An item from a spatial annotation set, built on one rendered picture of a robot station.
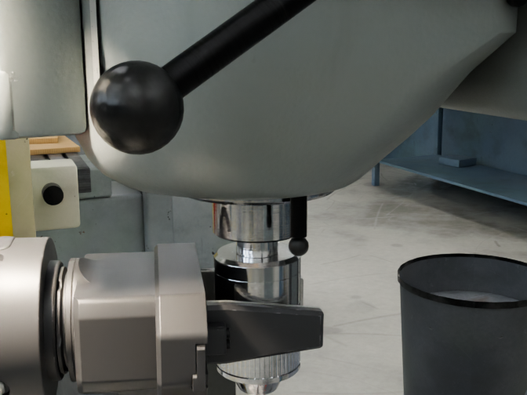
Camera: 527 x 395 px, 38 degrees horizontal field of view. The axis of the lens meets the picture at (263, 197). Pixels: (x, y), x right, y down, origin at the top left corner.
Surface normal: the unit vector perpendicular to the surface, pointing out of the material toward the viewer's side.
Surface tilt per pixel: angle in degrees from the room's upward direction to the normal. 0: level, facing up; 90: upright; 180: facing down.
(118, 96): 70
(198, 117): 115
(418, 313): 94
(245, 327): 90
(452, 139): 90
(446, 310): 94
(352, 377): 0
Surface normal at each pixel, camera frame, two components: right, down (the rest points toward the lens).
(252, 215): -0.10, 0.22
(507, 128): -0.91, 0.09
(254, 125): 0.28, 0.63
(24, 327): 0.14, -0.09
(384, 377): 0.00, -0.98
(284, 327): 0.14, 0.22
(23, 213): 0.40, 0.20
